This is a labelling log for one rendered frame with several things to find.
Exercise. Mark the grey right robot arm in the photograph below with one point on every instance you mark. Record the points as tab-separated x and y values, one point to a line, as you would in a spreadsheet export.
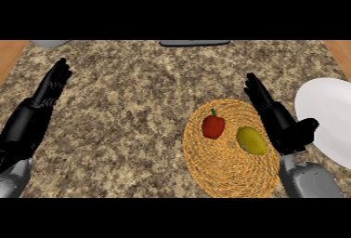
309	179

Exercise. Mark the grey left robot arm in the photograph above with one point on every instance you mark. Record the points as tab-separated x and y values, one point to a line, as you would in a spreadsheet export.
14	179

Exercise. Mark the round woven wicker placemat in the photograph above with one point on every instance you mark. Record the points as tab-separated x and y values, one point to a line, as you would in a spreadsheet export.
229	161

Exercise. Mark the red bell pepper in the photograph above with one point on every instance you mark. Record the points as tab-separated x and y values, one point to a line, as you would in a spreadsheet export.
213	125

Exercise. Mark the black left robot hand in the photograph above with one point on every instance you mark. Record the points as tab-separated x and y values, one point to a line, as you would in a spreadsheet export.
27	124

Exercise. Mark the pale grey round object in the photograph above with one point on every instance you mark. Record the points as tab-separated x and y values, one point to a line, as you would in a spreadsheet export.
49	42

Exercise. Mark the white plate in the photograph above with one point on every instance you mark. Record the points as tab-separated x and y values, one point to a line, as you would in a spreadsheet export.
326	114

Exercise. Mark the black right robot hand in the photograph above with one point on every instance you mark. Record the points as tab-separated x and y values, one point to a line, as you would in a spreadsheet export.
284	127

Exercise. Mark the dark grey flat object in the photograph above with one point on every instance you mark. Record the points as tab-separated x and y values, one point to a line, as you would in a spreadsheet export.
194	42

